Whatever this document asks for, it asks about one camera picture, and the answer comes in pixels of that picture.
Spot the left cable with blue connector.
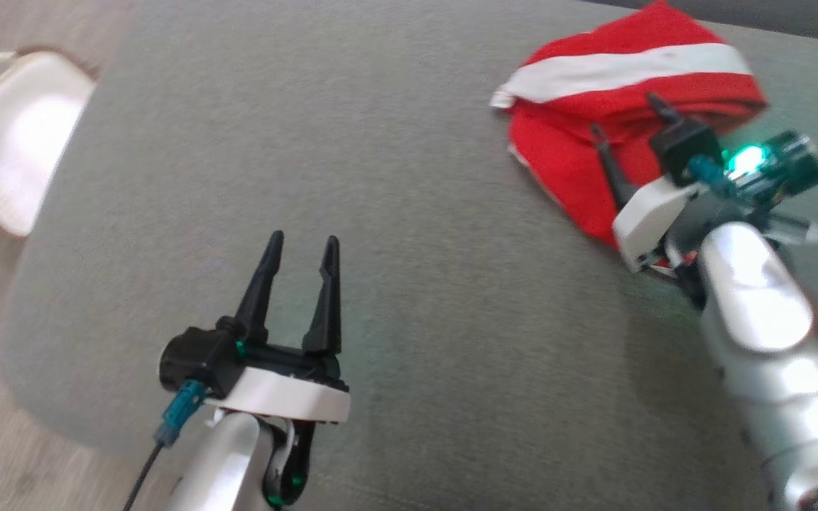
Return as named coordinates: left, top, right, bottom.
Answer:
left=123, top=380, right=207, bottom=511

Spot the red jersey with number print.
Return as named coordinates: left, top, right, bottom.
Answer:
left=489, top=0, right=770, bottom=249

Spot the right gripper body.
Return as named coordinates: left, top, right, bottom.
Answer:
left=611, top=174, right=702, bottom=275

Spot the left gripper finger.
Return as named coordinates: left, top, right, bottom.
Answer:
left=233, top=230, right=285, bottom=347
left=301, top=236, right=343, bottom=357

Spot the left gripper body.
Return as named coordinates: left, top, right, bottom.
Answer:
left=204, top=339, right=351, bottom=425

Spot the white plastic laundry basket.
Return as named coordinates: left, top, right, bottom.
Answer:
left=0, top=50, right=97, bottom=237

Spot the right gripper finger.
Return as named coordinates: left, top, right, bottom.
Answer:
left=647, top=92, right=680, bottom=131
left=589, top=124, right=639, bottom=212

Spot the right cable with blue connector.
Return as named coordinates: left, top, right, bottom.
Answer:
left=689, top=156, right=818, bottom=260

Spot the cable with blue connector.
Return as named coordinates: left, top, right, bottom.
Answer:
left=123, top=380, right=207, bottom=511
left=689, top=156, right=818, bottom=260

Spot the grey sofa seat cushion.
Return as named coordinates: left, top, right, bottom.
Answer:
left=579, top=0, right=818, bottom=47

